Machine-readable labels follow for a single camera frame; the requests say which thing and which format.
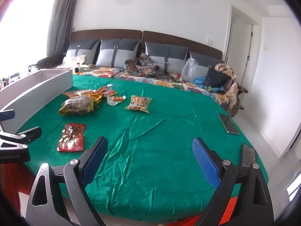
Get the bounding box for dark patterned cloth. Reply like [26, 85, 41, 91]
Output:
[124, 53, 160, 77]

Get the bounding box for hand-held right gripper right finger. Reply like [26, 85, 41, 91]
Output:
[192, 137, 275, 226]

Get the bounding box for clear quail egg packet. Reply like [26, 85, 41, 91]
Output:
[107, 95, 127, 106]

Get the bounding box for black smartphone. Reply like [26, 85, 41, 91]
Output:
[218, 113, 240, 135]

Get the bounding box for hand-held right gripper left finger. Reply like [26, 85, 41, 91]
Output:
[25, 136, 109, 226]

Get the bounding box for window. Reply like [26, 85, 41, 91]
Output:
[0, 0, 57, 80]

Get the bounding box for green tablecloth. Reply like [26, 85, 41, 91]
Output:
[16, 74, 270, 222]

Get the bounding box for beige patterned blanket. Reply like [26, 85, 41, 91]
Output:
[214, 63, 239, 118]

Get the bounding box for white cardboard box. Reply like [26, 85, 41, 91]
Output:
[0, 69, 73, 133]

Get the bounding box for dark flat phone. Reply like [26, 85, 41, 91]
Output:
[240, 143, 257, 167]

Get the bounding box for orange walnut snack packet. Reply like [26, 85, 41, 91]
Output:
[62, 89, 97, 98]

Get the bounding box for white crumpled plastic sheet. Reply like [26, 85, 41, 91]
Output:
[60, 55, 86, 68]

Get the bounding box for blue plastic bag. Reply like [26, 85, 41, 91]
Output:
[193, 76, 223, 93]

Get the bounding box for black bag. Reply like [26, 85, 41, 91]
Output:
[203, 68, 230, 87]

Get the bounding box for clear plastic bag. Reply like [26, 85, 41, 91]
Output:
[181, 58, 199, 82]

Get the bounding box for yellow packet of round balls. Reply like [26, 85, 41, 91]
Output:
[125, 95, 152, 113]

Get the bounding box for grey and white cushions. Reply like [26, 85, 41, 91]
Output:
[70, 29, 143, 50]

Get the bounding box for grey pillow with strap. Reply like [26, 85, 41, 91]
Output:
[144, 42, 189, 74]
[65, 40, 100, 65]
[96, 39, 141, 68]
[189, 51, 223, 74]

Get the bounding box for red snack packet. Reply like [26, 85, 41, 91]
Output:
[57, 123, 86, 152]

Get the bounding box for brown headboard panel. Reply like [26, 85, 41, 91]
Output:
[141, 31, 223, 60]

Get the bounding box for yellow chicken leg packet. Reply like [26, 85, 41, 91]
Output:
[93, 85, 118, 103]

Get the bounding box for white door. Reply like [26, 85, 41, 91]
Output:
[229, 16, 254, 87]

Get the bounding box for grey curtain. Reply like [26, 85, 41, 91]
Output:
[47, 0, 81, 56]

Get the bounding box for brown nut snack packet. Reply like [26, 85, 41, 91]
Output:
[58, 95, 95, 116]

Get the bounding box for dark brown chair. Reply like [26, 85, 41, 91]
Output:
[226, 79, 248, 111]

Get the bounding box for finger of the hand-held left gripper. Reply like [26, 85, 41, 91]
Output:
[0, 126, 42, 149]
[0, 109, 15, 122]

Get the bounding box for floral bedsheet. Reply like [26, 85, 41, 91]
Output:
[50, 65, 236, 106]

